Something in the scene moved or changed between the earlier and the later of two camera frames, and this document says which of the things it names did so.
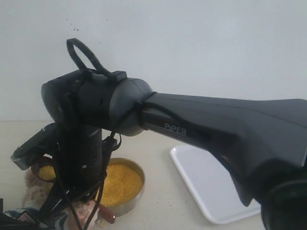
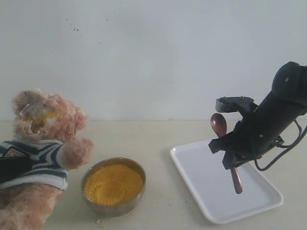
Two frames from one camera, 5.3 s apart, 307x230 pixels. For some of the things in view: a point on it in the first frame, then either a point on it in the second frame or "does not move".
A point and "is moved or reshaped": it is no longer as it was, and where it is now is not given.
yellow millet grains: x=122 y=184 does not move
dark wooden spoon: x=46 y=172 is moved or reshaped
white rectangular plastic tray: x=212 y=185 does not move
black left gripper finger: x=8 y=223 → x=12 y=166
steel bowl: x=124 y=184 does not move
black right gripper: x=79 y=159 → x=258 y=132
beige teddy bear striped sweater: x=37 y=194 is moved or reshaped
